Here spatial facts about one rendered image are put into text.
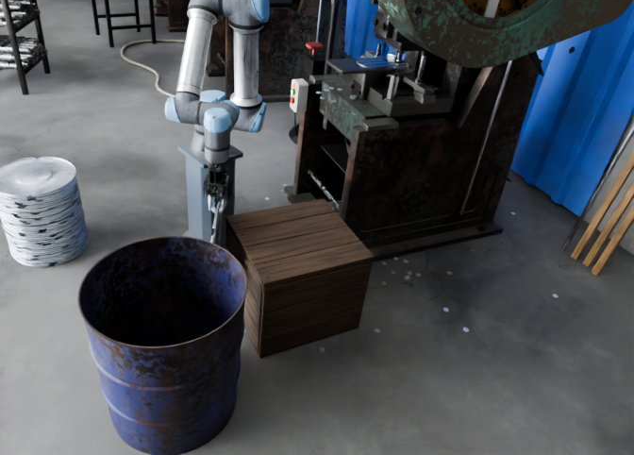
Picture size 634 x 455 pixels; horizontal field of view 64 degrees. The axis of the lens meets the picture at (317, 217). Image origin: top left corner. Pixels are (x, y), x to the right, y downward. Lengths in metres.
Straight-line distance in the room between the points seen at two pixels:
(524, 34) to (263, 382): 1.44
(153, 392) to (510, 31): 1.52
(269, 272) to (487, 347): 0.91
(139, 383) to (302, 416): 0.57
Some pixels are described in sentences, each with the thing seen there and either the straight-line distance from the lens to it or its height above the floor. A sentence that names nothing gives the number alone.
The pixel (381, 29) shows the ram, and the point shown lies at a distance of 2.12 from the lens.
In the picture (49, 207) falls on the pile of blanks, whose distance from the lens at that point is 2.12.
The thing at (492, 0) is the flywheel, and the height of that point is 1.13.
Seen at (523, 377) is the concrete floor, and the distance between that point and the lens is 2.03.
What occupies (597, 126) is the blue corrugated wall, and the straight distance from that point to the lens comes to 2.95.
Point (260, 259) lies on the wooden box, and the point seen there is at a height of 0.35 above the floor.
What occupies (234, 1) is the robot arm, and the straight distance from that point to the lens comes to 1.74.
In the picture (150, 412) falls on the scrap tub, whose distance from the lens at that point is 1.47.
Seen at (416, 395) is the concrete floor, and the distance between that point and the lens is 1.83.
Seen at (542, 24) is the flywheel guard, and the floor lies 1.06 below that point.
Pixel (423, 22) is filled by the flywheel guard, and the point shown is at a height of 1.07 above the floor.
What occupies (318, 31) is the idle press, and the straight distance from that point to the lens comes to 3.71.
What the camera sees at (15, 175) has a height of 0.33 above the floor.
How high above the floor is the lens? 1.41
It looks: 35 degrees down
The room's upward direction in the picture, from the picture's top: 7 degrees clockwise
